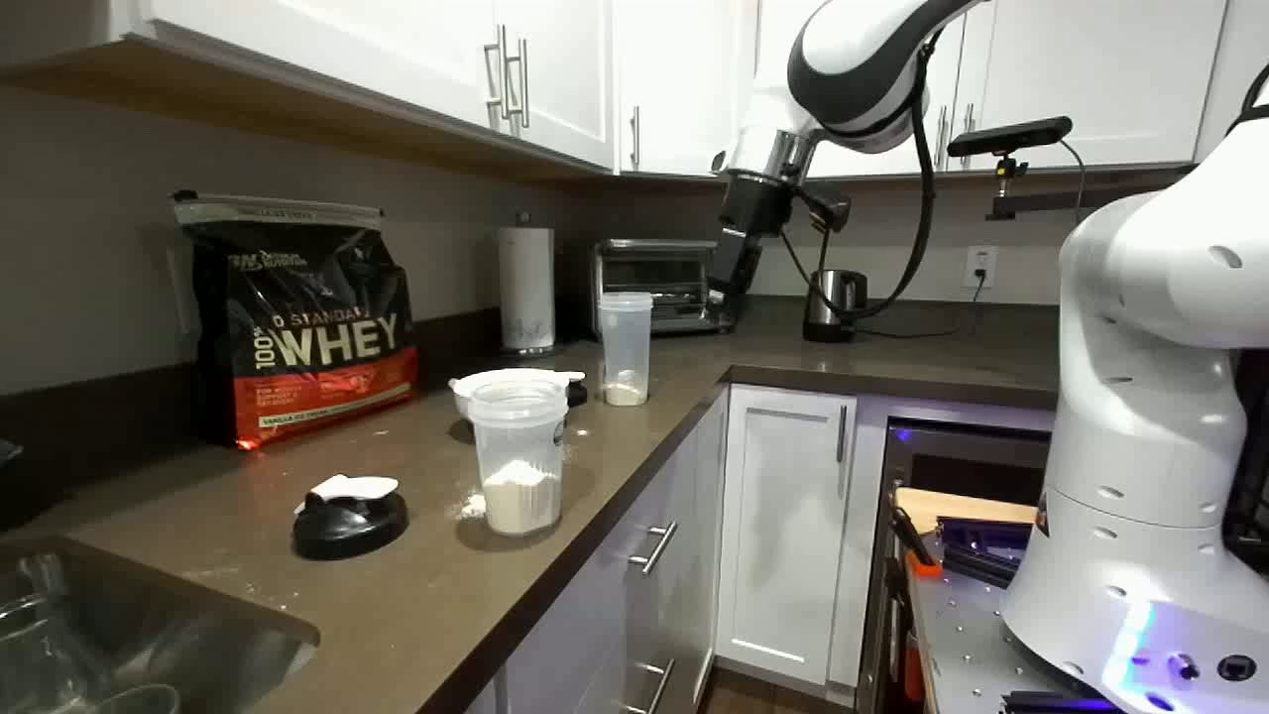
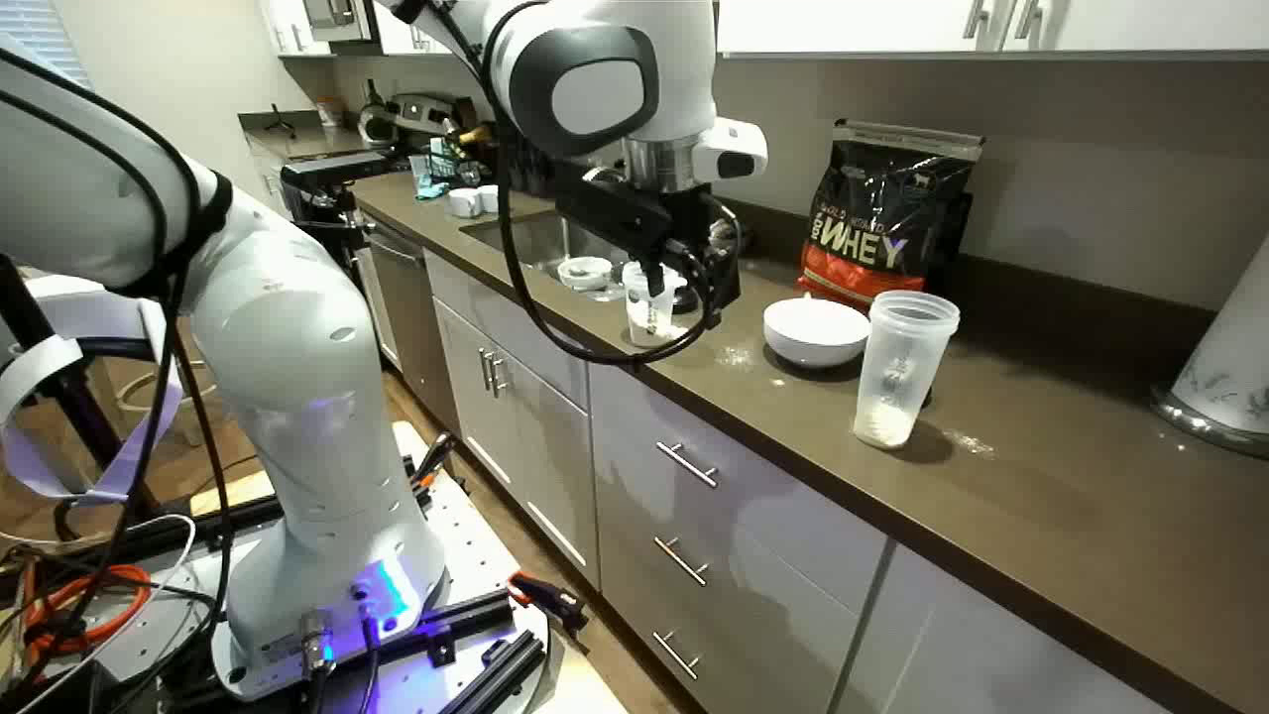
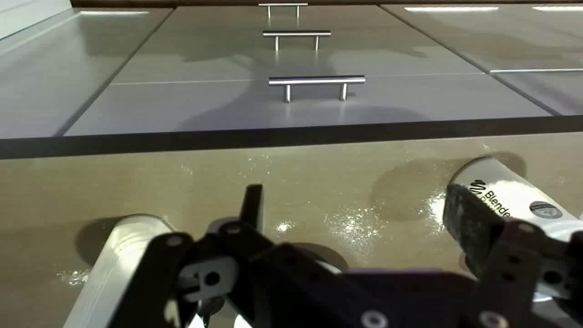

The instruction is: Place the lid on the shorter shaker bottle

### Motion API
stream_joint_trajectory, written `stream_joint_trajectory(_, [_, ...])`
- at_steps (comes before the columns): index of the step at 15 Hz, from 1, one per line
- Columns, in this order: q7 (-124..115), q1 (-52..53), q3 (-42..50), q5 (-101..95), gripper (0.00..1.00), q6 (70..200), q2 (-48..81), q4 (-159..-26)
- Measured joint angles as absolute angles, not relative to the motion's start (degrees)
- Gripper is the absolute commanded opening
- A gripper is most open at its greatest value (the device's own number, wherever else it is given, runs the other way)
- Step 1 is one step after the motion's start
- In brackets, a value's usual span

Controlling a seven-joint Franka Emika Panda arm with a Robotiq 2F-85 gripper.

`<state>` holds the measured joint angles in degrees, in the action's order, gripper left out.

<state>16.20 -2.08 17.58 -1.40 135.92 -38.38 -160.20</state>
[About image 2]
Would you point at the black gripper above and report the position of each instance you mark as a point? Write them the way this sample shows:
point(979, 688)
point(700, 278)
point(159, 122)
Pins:
point(696, 223)

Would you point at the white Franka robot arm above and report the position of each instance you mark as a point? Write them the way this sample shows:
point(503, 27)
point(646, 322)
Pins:
point(302, 398)

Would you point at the short clear shaker bottle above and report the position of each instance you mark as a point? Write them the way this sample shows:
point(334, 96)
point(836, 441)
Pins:
point(652, 320)

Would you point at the tall clear shaker bottle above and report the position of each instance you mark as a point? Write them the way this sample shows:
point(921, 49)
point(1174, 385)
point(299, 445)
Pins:
point(900, 384)

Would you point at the blue soap bottle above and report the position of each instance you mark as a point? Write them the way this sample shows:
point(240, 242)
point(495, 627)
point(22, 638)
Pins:
point(433, 167)

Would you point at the white bowl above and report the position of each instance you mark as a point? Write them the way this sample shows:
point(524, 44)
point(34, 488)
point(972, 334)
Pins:
point(815, 330)

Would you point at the small white dish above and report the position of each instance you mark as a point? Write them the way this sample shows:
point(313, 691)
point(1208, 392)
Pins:
point(586, 277)

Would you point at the stainless steel sink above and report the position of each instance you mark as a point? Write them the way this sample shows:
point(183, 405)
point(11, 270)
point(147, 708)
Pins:
point(536, 236)

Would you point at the black whey protein bag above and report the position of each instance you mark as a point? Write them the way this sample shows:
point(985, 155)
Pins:
point(888, 223)

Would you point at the small white cup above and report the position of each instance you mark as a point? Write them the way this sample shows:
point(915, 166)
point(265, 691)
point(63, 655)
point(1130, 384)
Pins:
point(463, 200)
point(484, 200)

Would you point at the white sink cabinet doors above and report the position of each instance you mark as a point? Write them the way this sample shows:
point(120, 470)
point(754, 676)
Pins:
point(523, 424)

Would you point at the white drawer stack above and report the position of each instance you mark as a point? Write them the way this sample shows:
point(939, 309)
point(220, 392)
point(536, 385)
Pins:
point(740, 531)

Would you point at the stainless dishwasher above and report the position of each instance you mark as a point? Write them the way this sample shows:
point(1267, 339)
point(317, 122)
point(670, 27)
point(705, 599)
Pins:
point(401, 320)

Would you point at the black silver kitchen appliance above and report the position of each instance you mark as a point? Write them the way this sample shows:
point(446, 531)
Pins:
point(422, 122)

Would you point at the orange black clamp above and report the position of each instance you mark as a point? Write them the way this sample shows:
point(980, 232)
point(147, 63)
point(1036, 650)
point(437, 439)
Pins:
point(549, 598)
point(429, 462)

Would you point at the perforated metal robot table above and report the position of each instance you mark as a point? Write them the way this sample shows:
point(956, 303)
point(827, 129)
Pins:
point(477, 531)

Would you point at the black stove range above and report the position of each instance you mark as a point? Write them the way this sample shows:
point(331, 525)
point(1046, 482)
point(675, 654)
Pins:
point(331, 183)

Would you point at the black metal rails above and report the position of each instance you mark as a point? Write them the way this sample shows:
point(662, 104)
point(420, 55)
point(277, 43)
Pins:
point(488, 660)

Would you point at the white plain lower cabinet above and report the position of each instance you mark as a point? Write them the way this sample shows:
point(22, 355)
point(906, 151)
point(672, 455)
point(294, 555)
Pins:
point(979, 650)

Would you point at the white upper cabinet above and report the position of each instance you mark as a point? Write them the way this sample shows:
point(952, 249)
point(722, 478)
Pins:
point(1124, 27)

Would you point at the silver paper towel holder base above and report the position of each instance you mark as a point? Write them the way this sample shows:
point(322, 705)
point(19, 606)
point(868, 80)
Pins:
point(1202, 424)

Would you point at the white paper towel roll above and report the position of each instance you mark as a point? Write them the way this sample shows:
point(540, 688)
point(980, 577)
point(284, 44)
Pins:
point(1234, 342)

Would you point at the white curved band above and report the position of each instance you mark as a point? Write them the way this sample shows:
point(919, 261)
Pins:
point(83, 310)

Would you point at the black tripod leg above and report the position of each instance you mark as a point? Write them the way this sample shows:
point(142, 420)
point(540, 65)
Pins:
point(92, 441)

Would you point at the white window blinds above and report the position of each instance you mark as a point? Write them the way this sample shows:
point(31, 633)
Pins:
point(34, 34)

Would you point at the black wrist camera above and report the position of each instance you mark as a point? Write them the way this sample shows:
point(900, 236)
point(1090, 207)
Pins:
point(598, 205)

